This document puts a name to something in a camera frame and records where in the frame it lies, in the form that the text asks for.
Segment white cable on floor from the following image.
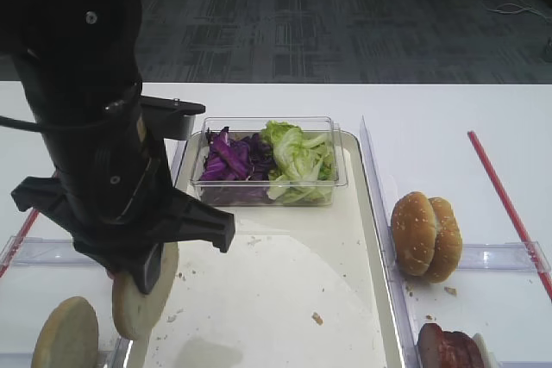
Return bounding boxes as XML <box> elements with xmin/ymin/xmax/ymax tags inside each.
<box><xmin>482</xmin><ymin>0</ymin><xmax>552</xmax><ymax>22</ymax></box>

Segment left red tape strip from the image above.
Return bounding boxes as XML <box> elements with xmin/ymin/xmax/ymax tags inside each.
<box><xmin>0</xmin><ymin>208</ymin><xmax>40</xmax><ymax>278</ymax></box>

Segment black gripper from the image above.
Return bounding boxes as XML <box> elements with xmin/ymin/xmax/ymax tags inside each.
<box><xmin>11</xmin><ymin>134</ymin><xmax>235</xmax><ymax>295</ymax></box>

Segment front sesame bun top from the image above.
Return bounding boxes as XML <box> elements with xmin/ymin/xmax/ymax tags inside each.
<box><xmin>391</xmin><ymin>191</ymin><xmax>436</xmax><ymax>276</ymax></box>

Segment right clear cross divider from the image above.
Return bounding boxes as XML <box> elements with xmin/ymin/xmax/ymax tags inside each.
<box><xmin>457</xmin><ymin>241</ymin><xmax>551</xmax><ymax>273</ymax></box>

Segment sesame bun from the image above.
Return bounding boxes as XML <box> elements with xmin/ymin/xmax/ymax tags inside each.
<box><xmin>423</xmin><ymin>197</ymin><xmax>463</xmax><ymax>284</ymax></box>
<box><xmin>391</xmin><ymin>191</ymin><xmax>436</xmax><ymax>276</ymax></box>

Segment left clear cross divider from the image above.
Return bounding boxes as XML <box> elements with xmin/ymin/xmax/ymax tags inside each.
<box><xmin>1</xmin><ymin>236</ymin><xmax>96</xmax><ymax>268</ymax></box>

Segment red meat patty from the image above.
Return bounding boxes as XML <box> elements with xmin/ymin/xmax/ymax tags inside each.
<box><xmin>417</xmin><ymin>323</ymin><xmax>485</xmax><ymax>368</ymax></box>

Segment white serving tray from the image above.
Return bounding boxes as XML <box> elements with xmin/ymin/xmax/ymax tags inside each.
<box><xmin>142</xmin><ymin>133</ymin><xmax>404</xmax><ymax>367</ymax></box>

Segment shredded purple cabbage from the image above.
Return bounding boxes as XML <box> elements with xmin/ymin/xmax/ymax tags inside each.
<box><xmin>199</xmin><ymin>127</ymin><xmax>276</xmax><ymax>206</ymax></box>

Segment right red tape strip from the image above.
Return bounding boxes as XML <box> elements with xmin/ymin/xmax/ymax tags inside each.
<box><xmin>467</xmin><ymin>131</ymin><xmax>551</xmax><ymax>298</ymax></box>

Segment clear cross divider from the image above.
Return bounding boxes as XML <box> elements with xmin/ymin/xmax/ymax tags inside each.
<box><xmin>1</xmin><ymin>236</ymin><xmax>96</xmax><ymax>268</ymax></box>
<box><xmin>457</xmin><ymin>241</ymin><xmax>551</xmax><ymax>273</ymax></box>

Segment rear sesame bun top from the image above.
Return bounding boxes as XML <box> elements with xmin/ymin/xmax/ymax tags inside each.
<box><xmin>423</xmin><ymin>197</ymin><xmax>463</xmax><ymax>284</ymax></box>

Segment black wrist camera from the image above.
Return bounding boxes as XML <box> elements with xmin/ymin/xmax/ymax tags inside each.
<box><xmin>140</xmin><ymin>96</ymin><xmax>206</xmax><ymax>140</ymax></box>

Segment white plastic patty holder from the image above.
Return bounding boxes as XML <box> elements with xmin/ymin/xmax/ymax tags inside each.
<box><xmin>472</xmin><ymin>333</ymin><xmax>500</xmax><ymax>368</ymax></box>

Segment right clear acrylic divider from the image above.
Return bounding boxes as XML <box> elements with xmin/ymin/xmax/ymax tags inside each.
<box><xmin>360</xmin><ymin>117</ymin><xmax>421</xmax><ymax>367</ymax></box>

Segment clear plastic salad container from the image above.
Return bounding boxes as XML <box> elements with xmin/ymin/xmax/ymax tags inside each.
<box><xmin>189</xmin><ymin>116</ymin><xmax>348</xmax><ymax>207</ymax></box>

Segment red tape strip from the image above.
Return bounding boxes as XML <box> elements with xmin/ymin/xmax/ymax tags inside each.
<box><xmin>467</xmin><ymin>131</ymin><xmax>551</xmax><ymax>298</ymax></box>
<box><xmin>0</xmin><ymin>208</ymin><xmax>40</xmax><ymax>278</ymax></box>

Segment green lettuce leaves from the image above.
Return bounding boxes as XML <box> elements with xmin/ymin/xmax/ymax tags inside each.
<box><xmin>260</xmin><ymin>120</ymin><xmax>336</xmax><ymax>205</ymax></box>

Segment bun half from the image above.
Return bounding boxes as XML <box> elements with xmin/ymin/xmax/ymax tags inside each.
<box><xmin>112</xmin><ymin>242</ymin><xmax>179</xmax><ymax>340</ymax></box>
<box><xmin>31</xmin><ymin>296</ymin><xmax>99</xmax><ymax>368</ymax></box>

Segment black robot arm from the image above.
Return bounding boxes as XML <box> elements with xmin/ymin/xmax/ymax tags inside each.
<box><xmin>1</xmin><ymin>0</ymin><xmax>235</xmax><ymax>294</ymax></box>

